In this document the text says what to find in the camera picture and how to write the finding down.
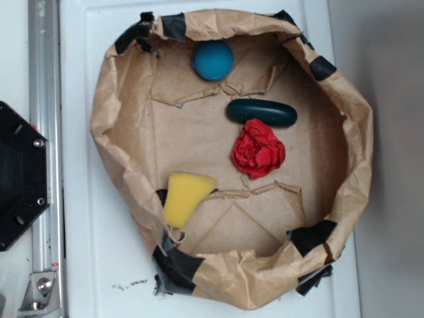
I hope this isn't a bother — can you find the dark green plastic pickle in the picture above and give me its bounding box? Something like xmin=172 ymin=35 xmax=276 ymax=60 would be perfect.
xmin=226 ymin=99 xmax=297 ymax=127

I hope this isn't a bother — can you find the brown paper bag bin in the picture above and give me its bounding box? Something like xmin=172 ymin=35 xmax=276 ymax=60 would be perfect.
xmin=90 ymin=9 xmax=374 ymax=310

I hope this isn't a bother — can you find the metal corner bracket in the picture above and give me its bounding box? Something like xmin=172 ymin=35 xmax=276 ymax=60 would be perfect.
xmin=18 ymin=271 xmax=62 ymax=317

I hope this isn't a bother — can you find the aluminium extrusion rail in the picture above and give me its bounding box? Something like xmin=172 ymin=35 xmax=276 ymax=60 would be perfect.
xmin=28 ymin=1 xmax=68 ymax=317

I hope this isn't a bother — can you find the blue dimpled ball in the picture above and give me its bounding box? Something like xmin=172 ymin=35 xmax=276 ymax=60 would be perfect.
xmin=191 ymin=40 xmax=234 ymax=81

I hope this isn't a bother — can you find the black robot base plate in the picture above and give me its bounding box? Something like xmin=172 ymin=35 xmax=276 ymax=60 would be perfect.
xmin=1 ymin=101 xmax=50 ymax=252

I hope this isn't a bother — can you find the red crumpled tissue paper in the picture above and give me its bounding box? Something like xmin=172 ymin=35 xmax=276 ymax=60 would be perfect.
xmin=231 ymin=119 xmax=286 ymax=180

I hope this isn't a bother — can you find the yellow sponge piece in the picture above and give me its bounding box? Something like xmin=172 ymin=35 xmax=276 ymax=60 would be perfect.
xmin=164 ymin=172 xmax=218 ymax=229

